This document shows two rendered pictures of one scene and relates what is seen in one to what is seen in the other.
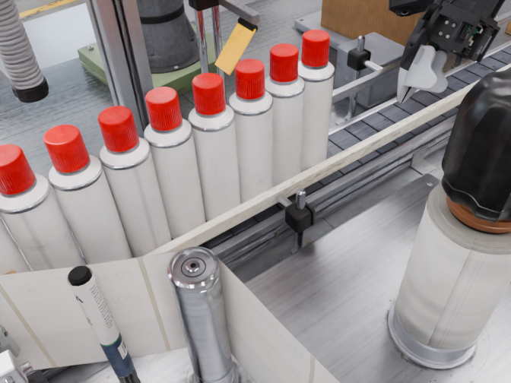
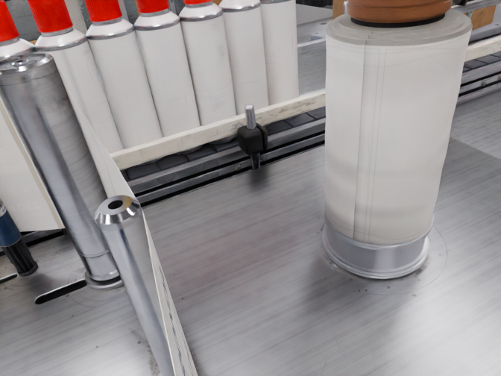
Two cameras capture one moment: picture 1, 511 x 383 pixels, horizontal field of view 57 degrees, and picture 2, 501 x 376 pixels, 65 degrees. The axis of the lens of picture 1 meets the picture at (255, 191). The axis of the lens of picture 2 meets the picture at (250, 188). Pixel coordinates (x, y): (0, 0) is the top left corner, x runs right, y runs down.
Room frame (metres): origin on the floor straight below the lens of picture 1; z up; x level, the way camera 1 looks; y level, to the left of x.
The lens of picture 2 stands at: (-0.01, -0.14, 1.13)
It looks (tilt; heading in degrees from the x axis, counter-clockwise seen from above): 35 degrees down; 12
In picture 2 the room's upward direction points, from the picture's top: 7 degrees counter-clockwise
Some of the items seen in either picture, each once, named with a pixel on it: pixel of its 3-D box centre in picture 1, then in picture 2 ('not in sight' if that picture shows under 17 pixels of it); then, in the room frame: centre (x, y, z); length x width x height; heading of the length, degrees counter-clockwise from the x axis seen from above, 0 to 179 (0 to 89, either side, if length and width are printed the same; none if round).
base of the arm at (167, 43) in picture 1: (158, 27); not in sight; (0.93, 0.18, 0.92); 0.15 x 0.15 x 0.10
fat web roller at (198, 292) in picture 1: (205, 331); (74, 185); (0.21, 0.05, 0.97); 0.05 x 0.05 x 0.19
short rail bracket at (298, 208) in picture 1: (299, 223); (254, 149); (0.41, -0.06, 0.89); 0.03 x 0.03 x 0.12; 34
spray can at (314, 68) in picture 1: (311, 107); (277, 42); (0.53, -0.08, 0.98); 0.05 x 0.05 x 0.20
